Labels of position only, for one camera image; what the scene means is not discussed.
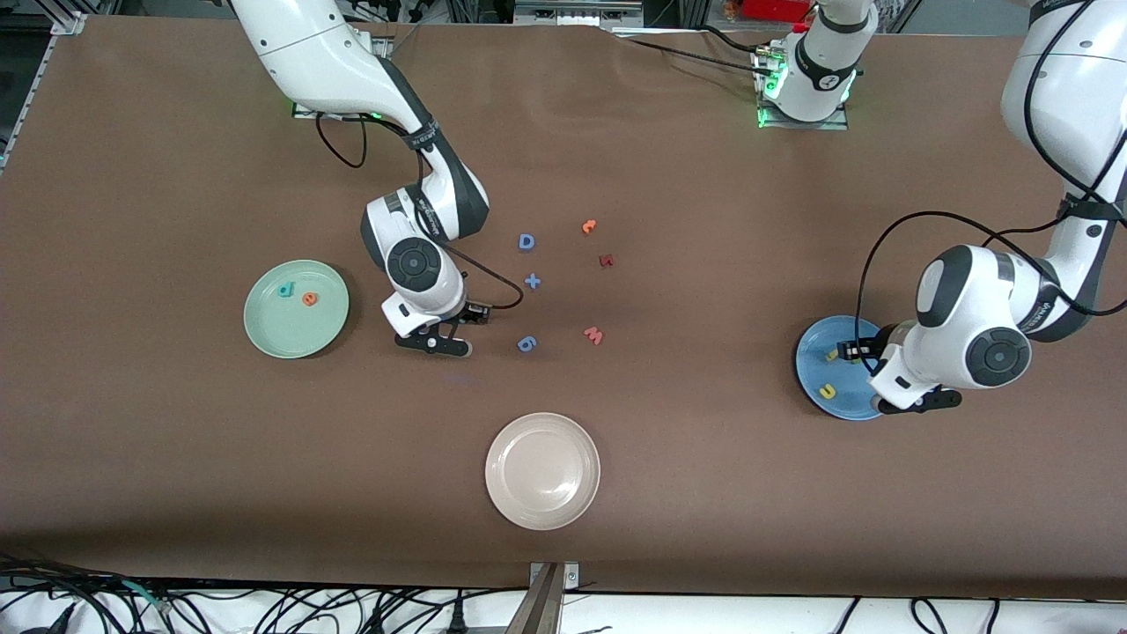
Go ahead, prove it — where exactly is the blue plate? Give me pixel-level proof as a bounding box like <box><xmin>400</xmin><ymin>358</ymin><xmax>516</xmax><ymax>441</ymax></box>
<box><xmin>795</xmin><ymin>315</ymin><xmax>886</xmax><ymax>422</ymax></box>

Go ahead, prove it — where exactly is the beige plate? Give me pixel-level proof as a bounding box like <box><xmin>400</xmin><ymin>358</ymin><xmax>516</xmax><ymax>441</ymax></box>
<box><xmin>484</xmin><ymin>412</ymin><xmax>601</xmax><ymax>531</ymax></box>

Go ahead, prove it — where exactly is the brown table cover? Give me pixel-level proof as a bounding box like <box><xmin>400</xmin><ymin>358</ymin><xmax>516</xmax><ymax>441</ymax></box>
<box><xmin>0</xmin><ymin>16</ymin><xmax>1127</xmax><ymax>601</ymax></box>

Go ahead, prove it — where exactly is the green plate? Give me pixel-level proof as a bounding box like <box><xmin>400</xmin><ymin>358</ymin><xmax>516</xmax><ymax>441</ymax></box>
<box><xmin>243</xmin><ymin>259</ymin><xmax>350</xmax><ymax>360</ymax></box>

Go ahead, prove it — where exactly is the grey equipment box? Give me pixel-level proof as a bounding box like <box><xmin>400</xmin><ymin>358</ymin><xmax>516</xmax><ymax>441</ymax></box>
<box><xmin>513</xmin><ymin>0</ymin><xmax>645</xmax><ymax>27</ymax></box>

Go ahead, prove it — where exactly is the red box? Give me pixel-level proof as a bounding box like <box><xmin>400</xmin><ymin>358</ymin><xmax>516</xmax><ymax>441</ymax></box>
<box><xmin>742</xmin><ymin>0</ymin><xmax>815</xmax><ymax>24</ymax></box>

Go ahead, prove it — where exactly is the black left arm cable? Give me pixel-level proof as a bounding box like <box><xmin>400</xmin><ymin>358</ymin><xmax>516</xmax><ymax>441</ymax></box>
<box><xmin>856</xmin><ymin>0</ymin><xmax>1127</xmax><ymax>353</ymax></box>

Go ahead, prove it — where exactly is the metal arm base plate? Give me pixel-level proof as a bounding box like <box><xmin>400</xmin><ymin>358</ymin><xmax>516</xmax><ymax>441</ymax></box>
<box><xmin>755</xmin><ymin>44</ymin><xmax>851</xmax><ymax>131</ymax></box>
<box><xmin>292</xmin><ymin>35</ymin><xmax>393</xmax><ymax>121</ymax></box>

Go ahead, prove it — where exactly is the aluminium mount post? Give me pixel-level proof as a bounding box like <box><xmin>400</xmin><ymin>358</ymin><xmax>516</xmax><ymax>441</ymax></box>
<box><xmin>506</xmin><ymin>562</ymin><xmax>580</xmax><ymax>634</ymax></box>

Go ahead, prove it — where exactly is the black base cable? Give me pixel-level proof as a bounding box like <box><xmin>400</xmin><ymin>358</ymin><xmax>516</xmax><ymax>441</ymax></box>
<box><xmin>614</xmin><ymin>35</ymin><xmax>776</xmax><ymax>75</ymax></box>
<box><xmin>696</xmin><ymin>25</ymin><xmax>780</xmax><ymax>55</ymax></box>

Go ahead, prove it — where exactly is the teal floor cable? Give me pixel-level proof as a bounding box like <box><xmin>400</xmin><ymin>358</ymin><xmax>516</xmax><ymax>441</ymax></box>
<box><xmin>122</xmin><ymin>579</ymin><xmax>170</xmax><ymax>615</ymax></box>

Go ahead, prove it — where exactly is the aluminium edge rail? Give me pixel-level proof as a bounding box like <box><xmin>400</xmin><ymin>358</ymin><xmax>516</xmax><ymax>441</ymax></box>
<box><xmin>0</xmin><ymin>11</ymin><xmax>89</xmax><ymax>173</ymax></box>

